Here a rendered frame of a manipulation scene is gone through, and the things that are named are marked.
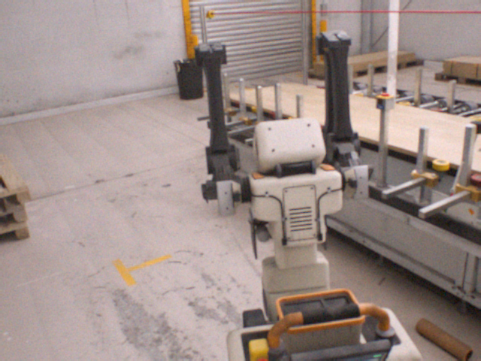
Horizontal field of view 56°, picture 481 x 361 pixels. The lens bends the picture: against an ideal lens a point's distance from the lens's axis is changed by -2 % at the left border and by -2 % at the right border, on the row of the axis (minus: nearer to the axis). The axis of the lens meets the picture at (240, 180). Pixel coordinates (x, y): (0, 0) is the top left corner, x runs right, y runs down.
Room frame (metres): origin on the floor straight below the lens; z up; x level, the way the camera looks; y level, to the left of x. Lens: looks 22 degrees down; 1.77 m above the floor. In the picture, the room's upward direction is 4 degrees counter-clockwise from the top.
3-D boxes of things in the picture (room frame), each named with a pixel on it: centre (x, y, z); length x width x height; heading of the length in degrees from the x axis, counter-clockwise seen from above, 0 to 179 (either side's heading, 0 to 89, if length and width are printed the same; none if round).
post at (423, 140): (2.17, -0.92, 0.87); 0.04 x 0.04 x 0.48; 29
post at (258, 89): (3.47, -0.19, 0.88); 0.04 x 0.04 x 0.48; 29
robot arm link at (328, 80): (1.66, -0.36, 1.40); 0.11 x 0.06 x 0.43; 95
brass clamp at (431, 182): (2.15, -0.94, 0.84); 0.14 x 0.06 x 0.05; 29
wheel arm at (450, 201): (1.85, -0.95, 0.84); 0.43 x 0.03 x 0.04; 119
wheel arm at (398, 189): (2.08, -0.86, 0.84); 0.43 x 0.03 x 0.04; 119
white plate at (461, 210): (1.96, -1.01, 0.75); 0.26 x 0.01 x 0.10; 29
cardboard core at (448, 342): (1.86, -0.99, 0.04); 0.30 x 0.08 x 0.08; 29
